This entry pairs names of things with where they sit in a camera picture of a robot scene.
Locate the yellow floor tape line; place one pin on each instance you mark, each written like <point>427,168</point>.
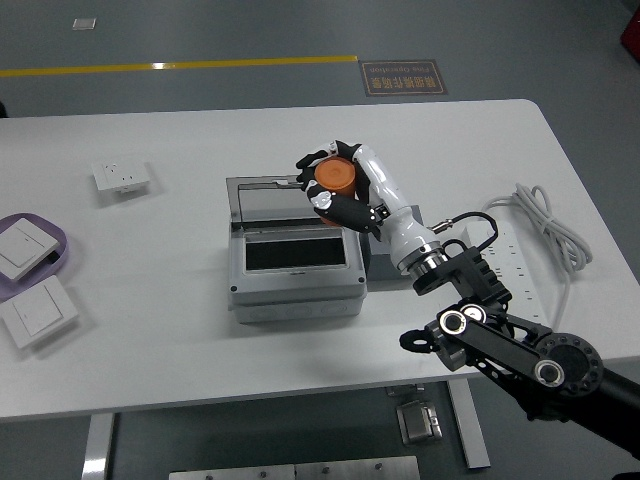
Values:
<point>200,65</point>

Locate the white power strip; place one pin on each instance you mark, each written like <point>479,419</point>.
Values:
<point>515,260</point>

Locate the orange cylinder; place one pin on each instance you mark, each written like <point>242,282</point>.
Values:
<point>335,175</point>

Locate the metal under-table bracket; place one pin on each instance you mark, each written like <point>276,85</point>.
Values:
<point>405,390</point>

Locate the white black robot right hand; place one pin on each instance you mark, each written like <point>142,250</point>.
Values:
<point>400,220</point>

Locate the brown floor sign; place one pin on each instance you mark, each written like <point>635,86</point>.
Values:
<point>402,77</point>

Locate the grey metal base plate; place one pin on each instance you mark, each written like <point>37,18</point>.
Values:
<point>357,469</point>
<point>230,472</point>

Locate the small metal floor plate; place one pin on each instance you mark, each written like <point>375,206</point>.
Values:
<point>84,23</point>

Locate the grey cube with round hole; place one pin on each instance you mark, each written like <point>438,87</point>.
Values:
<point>382,270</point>

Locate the red object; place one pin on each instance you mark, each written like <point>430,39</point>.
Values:
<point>631,35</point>

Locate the white wall switch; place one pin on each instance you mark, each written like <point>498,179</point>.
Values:
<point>37,312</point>
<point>22,247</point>

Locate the grey electrical box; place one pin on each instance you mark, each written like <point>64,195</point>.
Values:
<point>295,295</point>

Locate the purple tray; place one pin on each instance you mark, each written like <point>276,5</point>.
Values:
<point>60,245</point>

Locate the white wall socket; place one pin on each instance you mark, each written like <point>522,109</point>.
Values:
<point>120,175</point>

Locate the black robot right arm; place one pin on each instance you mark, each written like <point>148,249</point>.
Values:
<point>500,345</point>

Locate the white table leg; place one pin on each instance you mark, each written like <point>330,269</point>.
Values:
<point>470,425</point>
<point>97,445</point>

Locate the metal floor socket box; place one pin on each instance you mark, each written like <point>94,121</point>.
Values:
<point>417,422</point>

